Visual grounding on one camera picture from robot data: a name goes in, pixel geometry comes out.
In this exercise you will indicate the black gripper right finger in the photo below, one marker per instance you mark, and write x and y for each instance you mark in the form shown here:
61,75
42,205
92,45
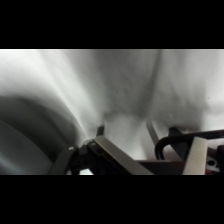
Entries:
196,156

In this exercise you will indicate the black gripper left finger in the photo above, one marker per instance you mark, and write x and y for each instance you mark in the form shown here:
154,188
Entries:
110,155

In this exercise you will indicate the black bowl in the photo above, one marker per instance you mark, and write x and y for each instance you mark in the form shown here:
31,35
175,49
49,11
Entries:
30,140

